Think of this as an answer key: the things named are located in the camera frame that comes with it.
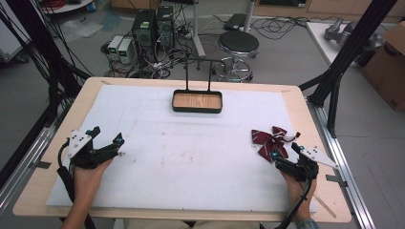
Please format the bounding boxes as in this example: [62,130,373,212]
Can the white board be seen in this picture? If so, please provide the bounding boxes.
[306,21,362,67]

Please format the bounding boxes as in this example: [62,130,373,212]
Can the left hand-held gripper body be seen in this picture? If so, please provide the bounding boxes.
[67,129,115,170]

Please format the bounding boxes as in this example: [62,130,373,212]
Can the grey handheld machine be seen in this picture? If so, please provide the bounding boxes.
[324,16,385,51]

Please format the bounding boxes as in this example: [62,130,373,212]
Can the black computer tower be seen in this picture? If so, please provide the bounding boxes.
[131,9,158,63]
[155,5,176,50]

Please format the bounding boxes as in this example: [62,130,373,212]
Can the person's right hand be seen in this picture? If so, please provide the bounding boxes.
[279,171,318,221]

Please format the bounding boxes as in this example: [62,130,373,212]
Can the round white table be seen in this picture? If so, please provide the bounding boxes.
[40,0,96,15]

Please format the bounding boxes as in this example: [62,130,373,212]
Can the black round stool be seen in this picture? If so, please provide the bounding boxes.
[214,30,261,83]

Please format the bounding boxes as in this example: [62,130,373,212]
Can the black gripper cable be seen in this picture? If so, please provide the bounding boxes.
[56,140,96,229]
[274,177,315,229]

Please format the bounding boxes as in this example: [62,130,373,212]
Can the clear plastic sheet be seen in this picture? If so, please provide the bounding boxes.
[59,18,105,43]

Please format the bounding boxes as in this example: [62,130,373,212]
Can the grey tape piece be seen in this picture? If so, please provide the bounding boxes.
[325,174,349,188]
[33,160,53,170]

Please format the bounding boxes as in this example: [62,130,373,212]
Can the red striped bow tie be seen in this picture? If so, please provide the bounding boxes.
[250,125,302,163]

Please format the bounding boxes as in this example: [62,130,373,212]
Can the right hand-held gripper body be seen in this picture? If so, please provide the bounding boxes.
[275,146,340,182]

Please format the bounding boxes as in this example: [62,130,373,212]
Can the grey desk leg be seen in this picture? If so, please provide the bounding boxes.
[190,0,207,58]
[243,0,257,33]

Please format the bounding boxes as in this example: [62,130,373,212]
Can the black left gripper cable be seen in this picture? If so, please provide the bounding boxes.
[56,140,96,229]

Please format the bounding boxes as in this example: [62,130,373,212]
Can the person's left hand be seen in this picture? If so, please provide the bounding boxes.
[72,158,114,205]

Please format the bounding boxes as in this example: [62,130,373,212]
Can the white power supply box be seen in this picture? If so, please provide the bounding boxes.
[107,34,124,60]
[117,38,134,65]

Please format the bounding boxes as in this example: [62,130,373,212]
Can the thin wooden stick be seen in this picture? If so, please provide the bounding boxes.
[312,193,337,219]

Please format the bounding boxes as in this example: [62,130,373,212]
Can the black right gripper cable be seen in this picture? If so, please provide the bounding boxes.
[274,177,315,229]

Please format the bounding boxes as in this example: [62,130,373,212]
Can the flat black box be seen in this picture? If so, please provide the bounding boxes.
[223,12,248,32]

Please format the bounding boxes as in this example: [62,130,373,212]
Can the white foam mat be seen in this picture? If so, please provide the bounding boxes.
[45,83,318,215]

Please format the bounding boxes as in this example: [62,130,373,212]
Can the aluminium rail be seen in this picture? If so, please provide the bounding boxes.
[306,96,377,229]
[0,106,66,213]

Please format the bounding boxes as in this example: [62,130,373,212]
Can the brown cardboard box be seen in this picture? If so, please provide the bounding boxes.
[360,21,405,112]

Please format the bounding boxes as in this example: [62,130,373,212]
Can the black metal frame strut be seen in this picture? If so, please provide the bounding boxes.
[298,0,399,138]
[0,0,92,130]

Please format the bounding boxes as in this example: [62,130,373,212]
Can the black rack with wooden tray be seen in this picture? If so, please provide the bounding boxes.
[171,57,224,115]

